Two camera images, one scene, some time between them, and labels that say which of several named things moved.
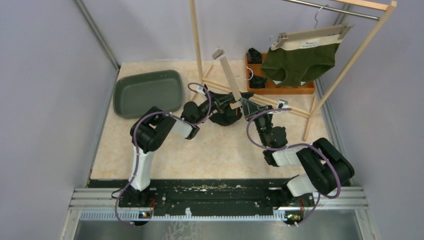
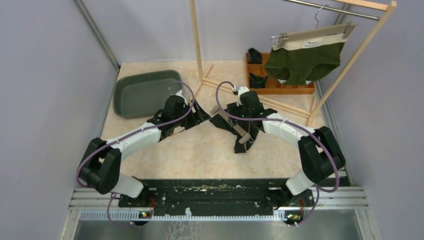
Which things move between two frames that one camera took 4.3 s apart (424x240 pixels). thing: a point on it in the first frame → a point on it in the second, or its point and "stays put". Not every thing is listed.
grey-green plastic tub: [133, 94] stays put
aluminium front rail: [104, 204] stays put
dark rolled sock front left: [258, 82] stays put
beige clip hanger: [219, 53] → [244, 136]
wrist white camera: [285, 104] → [241, 90]
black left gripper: [221, 101] → [197, 117]
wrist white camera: [200, 89] → [179, 93]
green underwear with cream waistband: [297, 60] stays put
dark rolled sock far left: [254, 56] stays put
